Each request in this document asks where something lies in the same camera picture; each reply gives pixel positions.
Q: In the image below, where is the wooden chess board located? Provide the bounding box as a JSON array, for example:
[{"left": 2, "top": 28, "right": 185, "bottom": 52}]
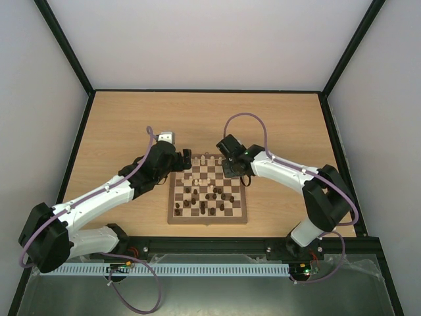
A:
[{"left": 167, "top": 153, "right": 248, "bottom": 225}]

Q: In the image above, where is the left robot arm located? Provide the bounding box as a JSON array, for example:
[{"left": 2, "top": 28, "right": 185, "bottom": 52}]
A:
[{"left": 18, "top": 140, "right": 191, "bottom": 273}]

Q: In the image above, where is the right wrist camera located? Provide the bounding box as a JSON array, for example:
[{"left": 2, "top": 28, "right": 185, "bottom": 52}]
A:
[{"left": 216, "top": 134, "right": 246, "bottom": 159}]

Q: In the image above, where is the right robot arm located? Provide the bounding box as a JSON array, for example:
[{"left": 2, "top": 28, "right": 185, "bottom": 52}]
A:
[{"left": 216, "top": 134, "right": 354, "bottom": 258}]

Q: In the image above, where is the black aluminium frame rail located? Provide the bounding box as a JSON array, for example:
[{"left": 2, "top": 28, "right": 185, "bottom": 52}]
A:
[{"left": 31, "top": 235, "right": 382, "bottom": 261}]

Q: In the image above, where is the black king piece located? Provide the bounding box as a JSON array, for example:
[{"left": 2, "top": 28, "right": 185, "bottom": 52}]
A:
[{"left": 200, "top": 201, "right": 207, "bottom": 215}]

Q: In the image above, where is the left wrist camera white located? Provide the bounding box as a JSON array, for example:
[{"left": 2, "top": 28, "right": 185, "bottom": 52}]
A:
[{"left": 155, "top": 131, "right": 175, "bottom": 145}]

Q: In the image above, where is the light blue cable duct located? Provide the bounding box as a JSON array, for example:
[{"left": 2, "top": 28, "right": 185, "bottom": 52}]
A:
[{"left": 47, "top": 263, "right": 290, "bottom": 277}]

